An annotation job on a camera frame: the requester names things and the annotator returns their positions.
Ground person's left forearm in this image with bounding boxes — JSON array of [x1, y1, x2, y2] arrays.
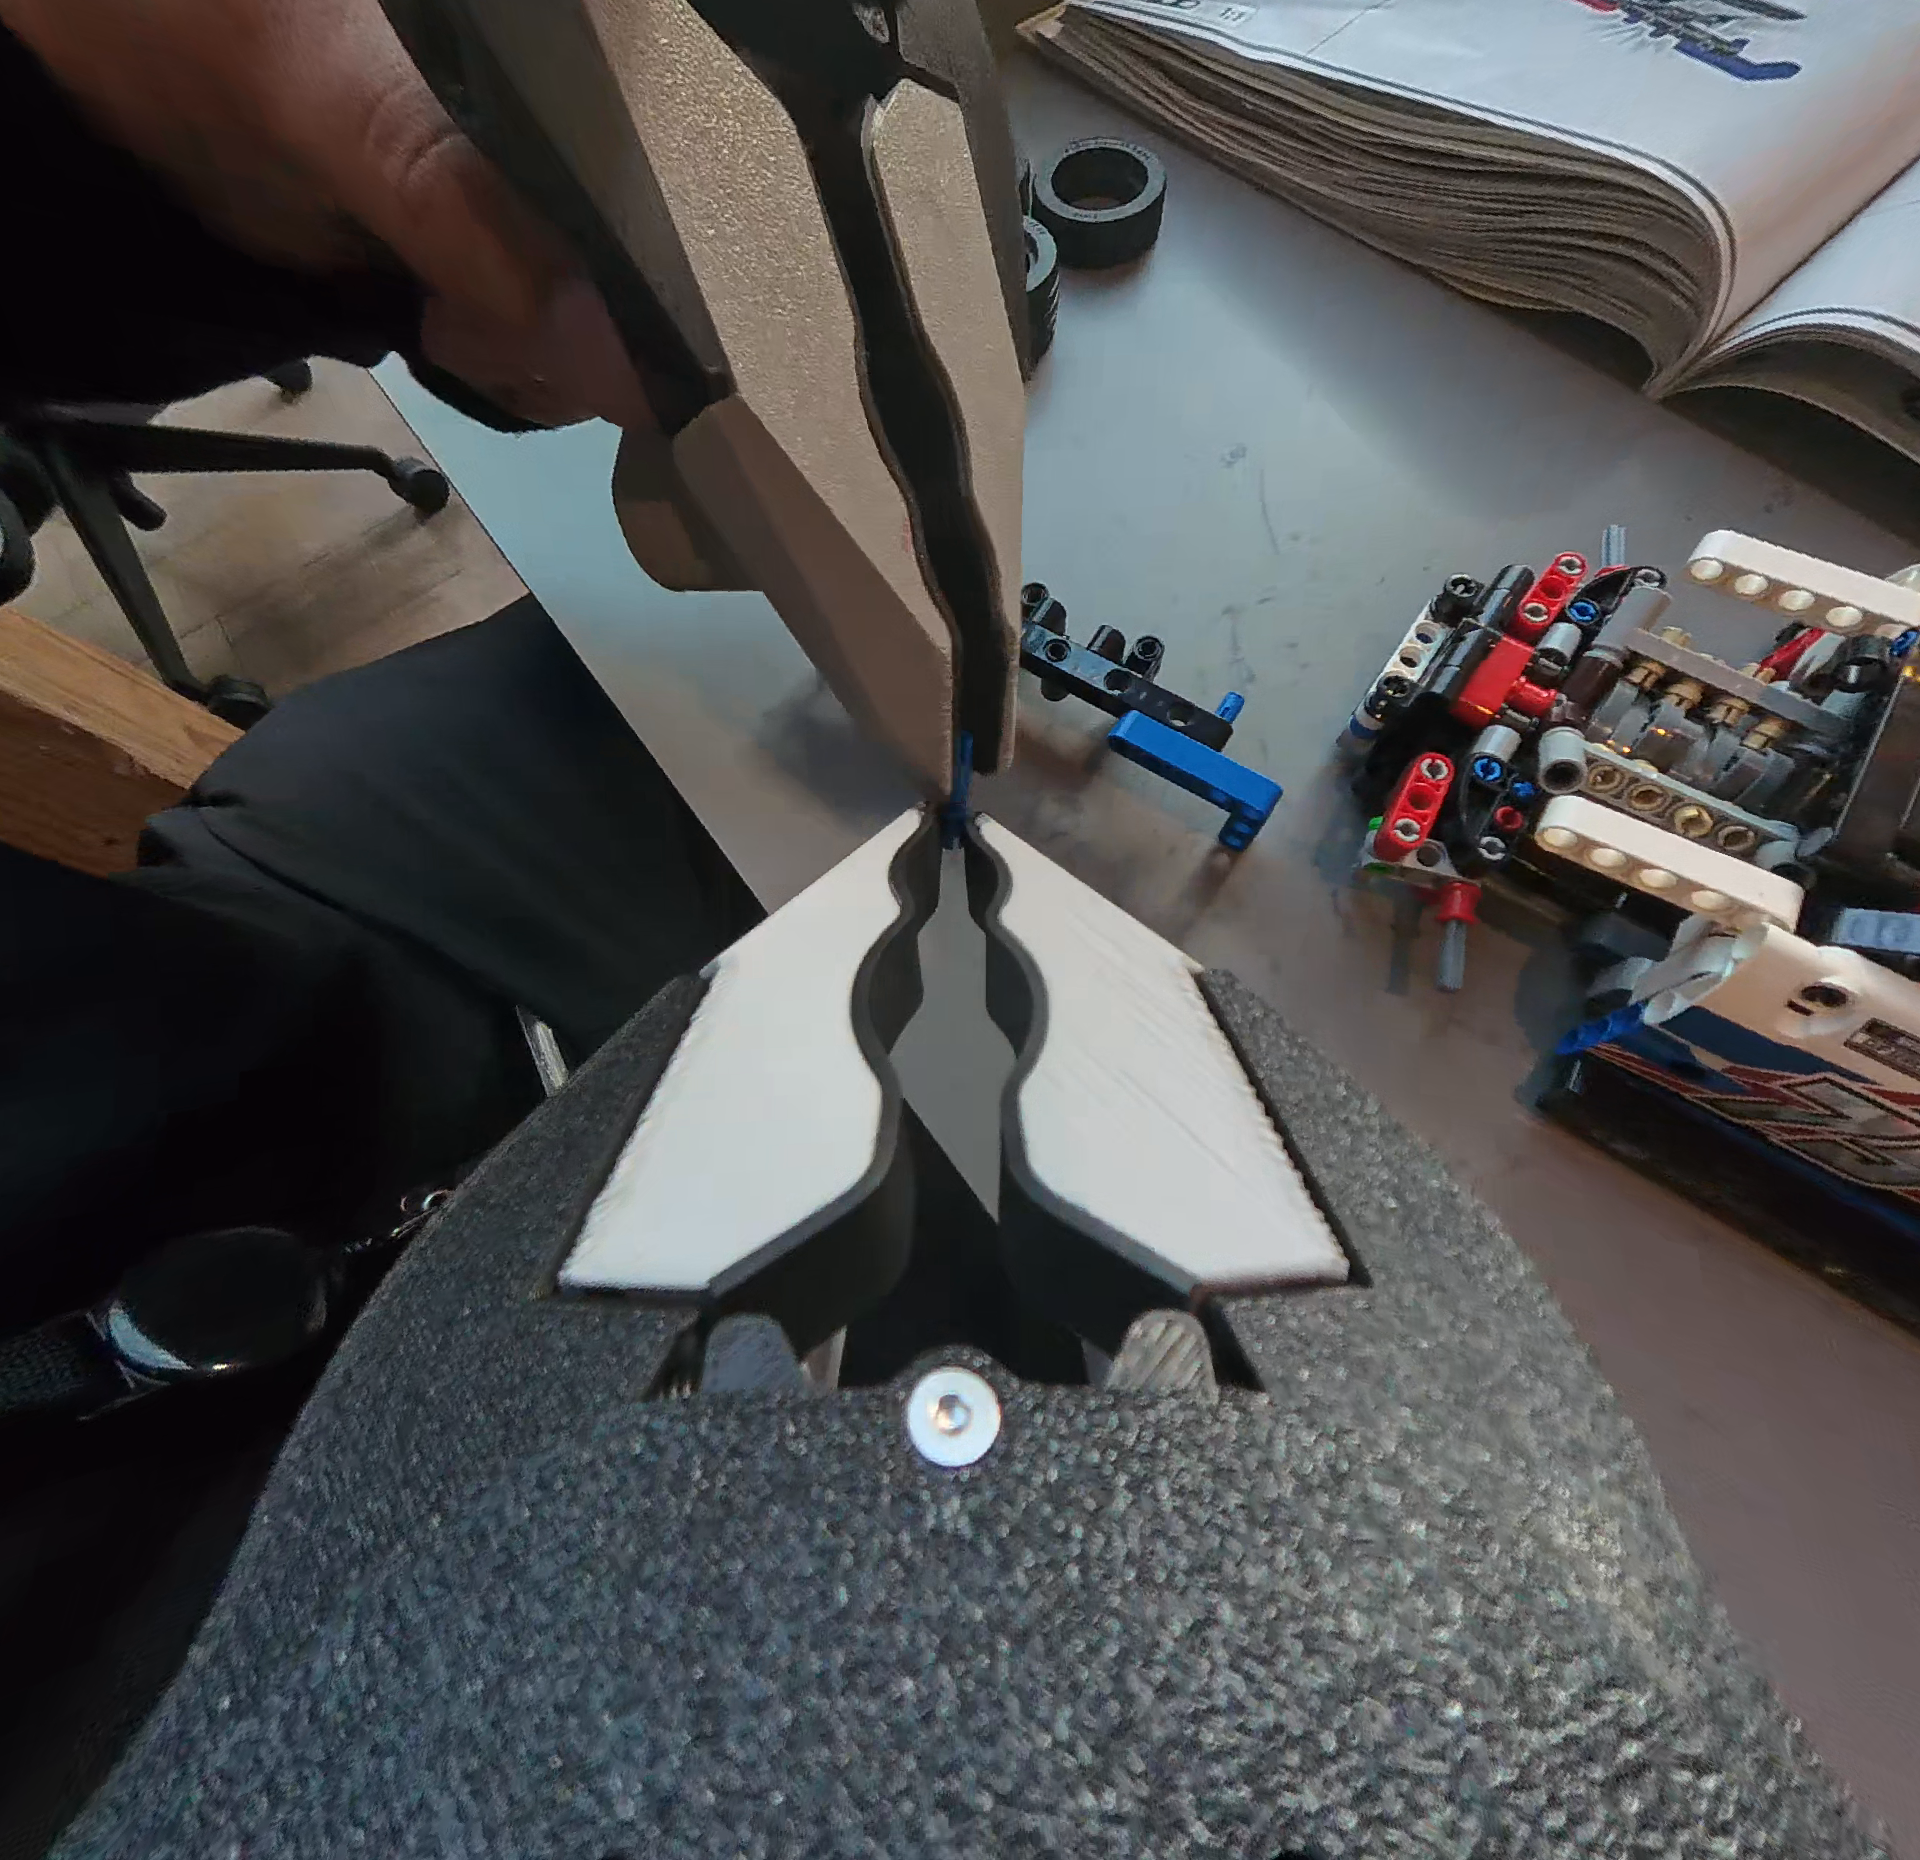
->
[[0, 21, 436, 423]]

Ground black office chair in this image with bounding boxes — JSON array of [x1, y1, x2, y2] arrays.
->
[[0, 358, 452, 728]]

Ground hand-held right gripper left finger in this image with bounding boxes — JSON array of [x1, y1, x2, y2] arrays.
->
[[554, 802, 951, 1311]]

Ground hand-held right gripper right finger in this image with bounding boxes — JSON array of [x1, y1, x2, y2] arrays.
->
[[967, 813, 1355, 1311]]

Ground instruction booklet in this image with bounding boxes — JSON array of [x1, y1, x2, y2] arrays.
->
[[1018, 0, 1920, 467]]

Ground black lanyard with metal clip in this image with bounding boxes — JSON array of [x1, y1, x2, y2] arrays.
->
[[0, 1179, 462, 1428]]

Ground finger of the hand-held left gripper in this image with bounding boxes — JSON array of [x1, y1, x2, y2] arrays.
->
[[861, 78, 1035, 780], [569, 0, 968, 807]]

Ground wooden box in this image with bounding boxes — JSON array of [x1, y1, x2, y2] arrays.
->
[[0, 607, 246, 880]]

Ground toy brick race car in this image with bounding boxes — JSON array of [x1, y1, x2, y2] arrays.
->
[[1338, 526, 1920, 1291]]

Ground person's left hand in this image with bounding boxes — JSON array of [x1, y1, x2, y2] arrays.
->
[[0, 0, 664, 432]]

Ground black beam brick assembly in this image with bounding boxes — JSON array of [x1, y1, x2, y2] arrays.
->
[[1016, 582, 1286, 854]]

